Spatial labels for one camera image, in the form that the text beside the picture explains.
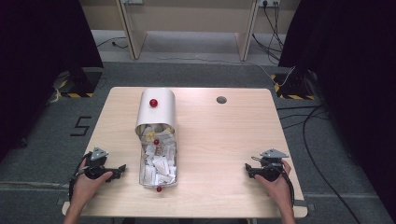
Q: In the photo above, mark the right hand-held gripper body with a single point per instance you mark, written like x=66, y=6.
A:
x=270, y=169

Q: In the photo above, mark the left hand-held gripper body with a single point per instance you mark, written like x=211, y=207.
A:
x=93, y=161

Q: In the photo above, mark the person's right hand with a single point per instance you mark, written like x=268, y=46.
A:
x=277, y=189

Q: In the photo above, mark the person's left hand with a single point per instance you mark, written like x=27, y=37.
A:
x=85, y=188

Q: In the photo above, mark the pile of white sachets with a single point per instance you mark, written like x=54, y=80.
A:
x=158, y=161

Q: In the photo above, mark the clear oblong container red knobs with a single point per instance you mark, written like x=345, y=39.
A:
x=158, y=183

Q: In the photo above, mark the white rounded cover red knob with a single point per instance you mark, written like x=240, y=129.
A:
x=156, y=107

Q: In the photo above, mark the stand base with striped tape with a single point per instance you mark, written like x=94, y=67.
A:
x=294, y=87
x=79, y=85

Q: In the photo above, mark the black curtain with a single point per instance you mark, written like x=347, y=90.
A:
x=351, y=62
x=37, y=46

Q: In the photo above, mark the light wooden desk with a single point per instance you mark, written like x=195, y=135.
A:
x=186, y=18

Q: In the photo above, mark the white wall socket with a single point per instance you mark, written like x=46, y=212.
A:
x=270, y=2
x=133, y=1

